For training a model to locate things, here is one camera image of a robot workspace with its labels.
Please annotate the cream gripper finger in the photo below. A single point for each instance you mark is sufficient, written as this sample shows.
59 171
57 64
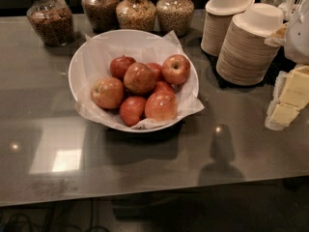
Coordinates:
290 96
277 38

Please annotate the red apple hidden centre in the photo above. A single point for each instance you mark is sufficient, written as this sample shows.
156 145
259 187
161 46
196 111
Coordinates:
163 86

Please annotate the glass jar dark cereal left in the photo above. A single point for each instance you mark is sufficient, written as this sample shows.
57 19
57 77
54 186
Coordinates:
52 21

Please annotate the glass jar colourful cereal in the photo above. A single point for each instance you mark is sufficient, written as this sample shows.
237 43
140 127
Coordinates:
136 14

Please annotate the yellow-red apple left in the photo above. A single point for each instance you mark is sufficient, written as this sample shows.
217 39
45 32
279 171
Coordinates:
108 92

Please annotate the glass jar light cereal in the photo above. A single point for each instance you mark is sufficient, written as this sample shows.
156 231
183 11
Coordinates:
174 15

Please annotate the white bowl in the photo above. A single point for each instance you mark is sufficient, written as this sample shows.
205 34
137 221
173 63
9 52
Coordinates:
106 39

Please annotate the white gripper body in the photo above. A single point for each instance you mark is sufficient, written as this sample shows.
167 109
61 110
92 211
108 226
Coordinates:
298 43

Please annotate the glass jar brown cereal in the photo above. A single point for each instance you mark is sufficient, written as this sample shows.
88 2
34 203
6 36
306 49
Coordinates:
101 14

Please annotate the white paper liner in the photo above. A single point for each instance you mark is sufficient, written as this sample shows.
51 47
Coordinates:
96 55

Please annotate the red apple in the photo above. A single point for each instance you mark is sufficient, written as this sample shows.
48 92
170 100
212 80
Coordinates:
161 106
119 66
176 69
156 68
139 79
132 110

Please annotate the paper bowl stack front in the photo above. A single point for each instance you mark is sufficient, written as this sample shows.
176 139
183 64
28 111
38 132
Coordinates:
244 57

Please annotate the black mat under stacks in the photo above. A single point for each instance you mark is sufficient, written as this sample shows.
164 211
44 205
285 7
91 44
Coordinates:
279 64

